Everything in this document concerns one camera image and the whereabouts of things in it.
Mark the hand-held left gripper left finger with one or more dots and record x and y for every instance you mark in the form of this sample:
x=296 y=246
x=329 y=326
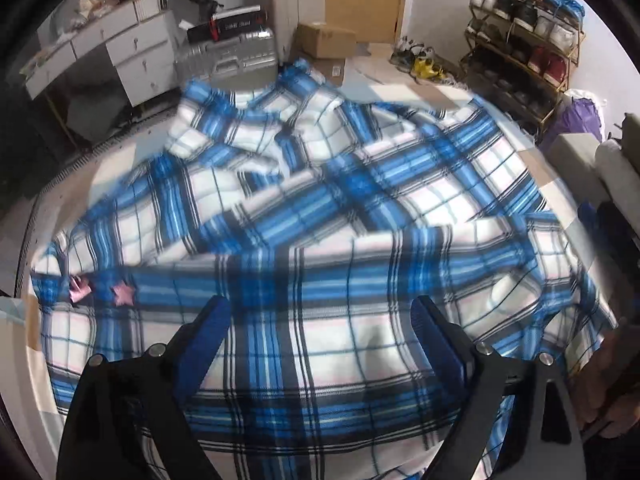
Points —
x=207 y=332

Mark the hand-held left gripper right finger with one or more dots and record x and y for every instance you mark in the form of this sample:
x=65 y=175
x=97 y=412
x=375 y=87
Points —
x=436 y=342

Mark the blue plaid shirt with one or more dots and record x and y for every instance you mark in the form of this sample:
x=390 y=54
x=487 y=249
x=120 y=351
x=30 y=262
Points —
x=320 y=210

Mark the person's right hand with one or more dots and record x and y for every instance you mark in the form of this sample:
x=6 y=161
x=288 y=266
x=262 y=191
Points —
x=607 y=375

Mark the white mattress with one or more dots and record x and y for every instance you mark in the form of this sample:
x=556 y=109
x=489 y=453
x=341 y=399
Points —
x=95 y=175

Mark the checkered bed sheet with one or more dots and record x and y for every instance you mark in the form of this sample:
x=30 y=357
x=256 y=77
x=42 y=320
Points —
x=545 y=165

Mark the grey sofa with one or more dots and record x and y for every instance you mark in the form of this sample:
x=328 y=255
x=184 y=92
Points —
x=580 y=160

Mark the purple bag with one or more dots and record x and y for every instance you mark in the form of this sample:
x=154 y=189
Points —
x=575 y=122

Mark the yellow shoes pair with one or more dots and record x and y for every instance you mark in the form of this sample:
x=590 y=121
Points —
x=429 y=68

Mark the silver suitcase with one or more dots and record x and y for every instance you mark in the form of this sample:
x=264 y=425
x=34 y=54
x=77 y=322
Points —
x=225 y=57

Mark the metal shoe rack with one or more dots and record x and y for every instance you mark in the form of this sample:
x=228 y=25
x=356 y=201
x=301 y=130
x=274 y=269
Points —
x=554 y=91

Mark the grey sneakers pair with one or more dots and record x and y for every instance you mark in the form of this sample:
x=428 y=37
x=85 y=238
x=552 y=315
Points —
x=412 y=50

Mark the white drawer dresser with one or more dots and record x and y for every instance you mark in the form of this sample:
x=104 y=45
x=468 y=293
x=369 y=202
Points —
x=135 y=45

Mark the black flat box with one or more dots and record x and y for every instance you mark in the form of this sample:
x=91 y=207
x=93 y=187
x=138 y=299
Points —
x=235 y=22

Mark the cardboard box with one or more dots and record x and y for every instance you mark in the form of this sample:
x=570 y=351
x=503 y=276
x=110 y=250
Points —
x=322 y=40

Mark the rows of shoes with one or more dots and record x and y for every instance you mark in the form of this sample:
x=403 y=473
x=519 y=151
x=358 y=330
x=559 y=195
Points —
x=525 y=15

